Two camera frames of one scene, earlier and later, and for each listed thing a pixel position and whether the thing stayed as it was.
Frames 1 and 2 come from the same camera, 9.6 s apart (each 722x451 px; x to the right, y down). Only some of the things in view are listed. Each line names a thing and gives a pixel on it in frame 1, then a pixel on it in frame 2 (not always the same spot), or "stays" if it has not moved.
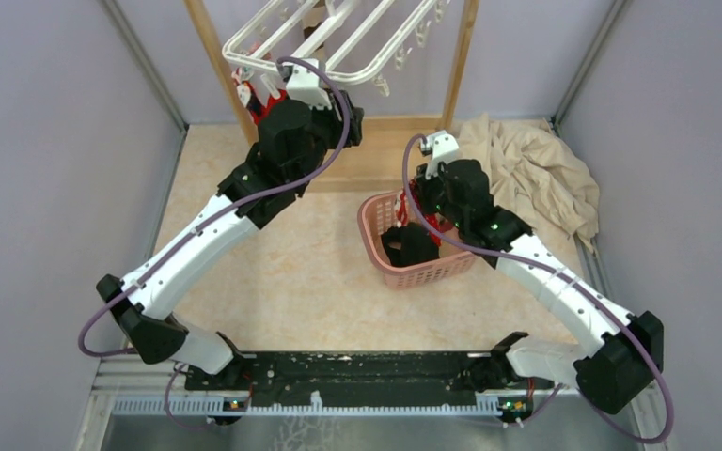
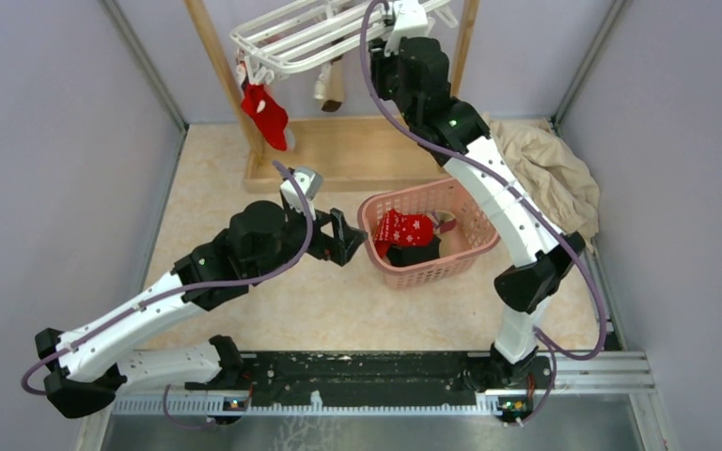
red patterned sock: x=434 y=227 → x=393 y=228
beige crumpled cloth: x=536 y=174 stays
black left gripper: x=355 y=116 → x=340 y=246
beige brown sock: x=311 y=22 → x=335 y=92
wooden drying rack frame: x=378 y=159 stays
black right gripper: x=424 y=184 → x=379 y=63
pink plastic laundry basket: x=376 y=215 stays
